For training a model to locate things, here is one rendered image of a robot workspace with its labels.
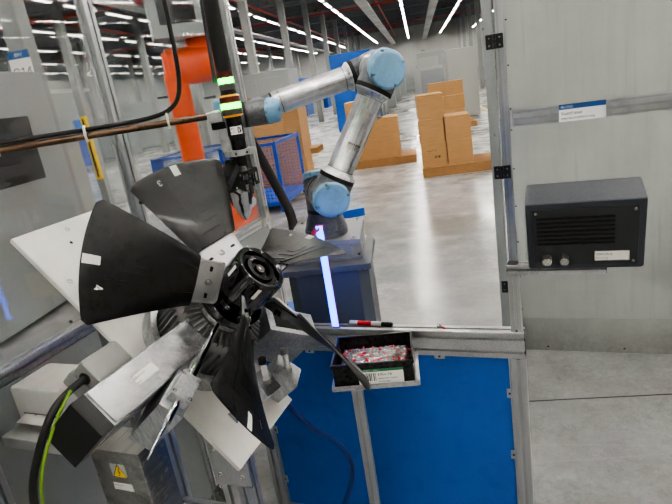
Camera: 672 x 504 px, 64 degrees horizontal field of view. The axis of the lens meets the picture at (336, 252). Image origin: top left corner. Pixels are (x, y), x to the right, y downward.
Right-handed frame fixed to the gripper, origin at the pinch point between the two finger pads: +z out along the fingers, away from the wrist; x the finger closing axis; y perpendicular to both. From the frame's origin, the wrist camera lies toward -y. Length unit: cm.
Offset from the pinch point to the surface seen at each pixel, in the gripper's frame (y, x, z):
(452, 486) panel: 0, -56, 93
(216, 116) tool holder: -39, -23, -31
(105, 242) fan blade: -69, -14, -14
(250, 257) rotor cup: -46, -28, -2
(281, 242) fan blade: -19.2, -21.6, 3.2
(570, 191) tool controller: -2, -92, -1
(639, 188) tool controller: -3, -107, -1
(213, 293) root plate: -53, -22, 3
